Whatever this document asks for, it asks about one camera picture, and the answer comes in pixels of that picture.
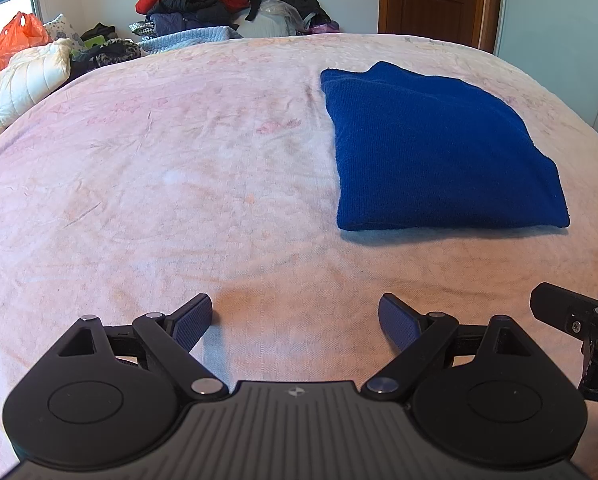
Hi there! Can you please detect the grey floral pillow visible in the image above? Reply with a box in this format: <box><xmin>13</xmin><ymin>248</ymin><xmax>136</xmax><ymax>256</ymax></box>
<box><xmin>43</xmin><ymin>14</ymin><xmax>85</xmax><ymax>43</ymax></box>

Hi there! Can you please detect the pink bed blanket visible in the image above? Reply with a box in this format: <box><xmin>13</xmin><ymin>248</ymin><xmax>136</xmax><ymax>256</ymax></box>
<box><xmin>0</xmin><ymin>32</ymin><xmax>598</xmax><ymax>480</ymax></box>

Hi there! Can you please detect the blue beaded knit sweater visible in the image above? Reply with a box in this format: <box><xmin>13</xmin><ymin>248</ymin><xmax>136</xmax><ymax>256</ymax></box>
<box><xmin>320</xmin><ymin>61</ymin><xmax>571</xmax><ymax>232</ymax></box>

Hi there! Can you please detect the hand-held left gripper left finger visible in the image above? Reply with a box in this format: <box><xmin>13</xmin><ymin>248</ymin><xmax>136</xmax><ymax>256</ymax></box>
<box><xmin>54</xmin><ymin>293</ymin><xmax>229</xmax><ymax>402</ymax></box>

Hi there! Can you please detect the leopard print cloth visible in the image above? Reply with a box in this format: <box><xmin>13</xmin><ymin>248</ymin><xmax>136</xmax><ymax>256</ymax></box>
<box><xmin>72</xmin><ymin>40</ymin><xmax>142</xmax><ymax>76</ymax></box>

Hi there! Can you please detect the dark cloth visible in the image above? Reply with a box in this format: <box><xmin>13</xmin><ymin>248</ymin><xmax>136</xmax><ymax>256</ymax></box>
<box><xmin>82</xmin><ymin>22</ymin><xmax>116</xmax><ymax>41</ymax></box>

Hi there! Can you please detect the white quilted pillow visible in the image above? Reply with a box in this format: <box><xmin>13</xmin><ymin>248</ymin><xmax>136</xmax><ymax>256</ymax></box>
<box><xmin>0</xmin><ymin>37</ymin><xmax>75</xmax><ymax>131</ymax></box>

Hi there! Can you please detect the clear plastic bag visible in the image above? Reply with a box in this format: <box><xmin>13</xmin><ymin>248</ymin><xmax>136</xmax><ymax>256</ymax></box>
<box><xmin>259</xmin><ymin>0</ymin><xmax>305</xmax><ymax>31</ymax></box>

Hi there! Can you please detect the brown wooden door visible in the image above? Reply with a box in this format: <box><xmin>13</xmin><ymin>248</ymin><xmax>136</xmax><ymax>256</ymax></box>
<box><xmin>378</xmin><ymin>0</ymin><xmax>504</xmax><ymax>53</ymax></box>

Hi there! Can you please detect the orange plastic bag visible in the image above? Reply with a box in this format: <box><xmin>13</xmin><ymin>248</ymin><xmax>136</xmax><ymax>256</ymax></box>
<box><xmin>0</xmin><ymin>11</ymin><xmax>51</xmax><ymax>101</ymax></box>

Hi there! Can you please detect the black bag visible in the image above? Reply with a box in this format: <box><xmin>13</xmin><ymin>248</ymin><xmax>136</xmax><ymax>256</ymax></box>
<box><xmin>280</xmin><ymin>0</ymin><xmax>332</xmax><ymax>26</ymax></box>

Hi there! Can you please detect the frosted glass wardrobe door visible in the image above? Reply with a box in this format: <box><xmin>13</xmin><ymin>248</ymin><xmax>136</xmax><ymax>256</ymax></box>
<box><xmin>494</xmin><ymin>0</ymin><xmax>598</xmax><ymax>153</ymax></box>

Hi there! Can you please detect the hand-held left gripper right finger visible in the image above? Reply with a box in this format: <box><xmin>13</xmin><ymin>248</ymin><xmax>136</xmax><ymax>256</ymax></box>
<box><xmin>361</xmin><ymin>293</ymin><xmax>547</xmax><ymax>402</ymax></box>

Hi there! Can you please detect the light blue bedding bundle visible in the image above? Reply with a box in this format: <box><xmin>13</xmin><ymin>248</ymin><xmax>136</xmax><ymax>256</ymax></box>
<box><xmin>239</xmin><ymin>10</ymin><xmax>305</xmax><ymax>38</ymax></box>

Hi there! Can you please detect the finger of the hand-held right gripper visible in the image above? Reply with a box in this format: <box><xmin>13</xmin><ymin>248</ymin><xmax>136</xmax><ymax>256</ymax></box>
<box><xmin>529</xmin><ymin>282</ymin><xmax>598</xmax><ymax>403</ymax></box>

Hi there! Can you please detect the light blue knitted blanket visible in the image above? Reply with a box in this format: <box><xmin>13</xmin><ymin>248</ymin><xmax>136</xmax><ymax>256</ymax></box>
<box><xmin>140</xmin><ymin>26</ymin><xmax>244</xmax><ymax>53</ymax></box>

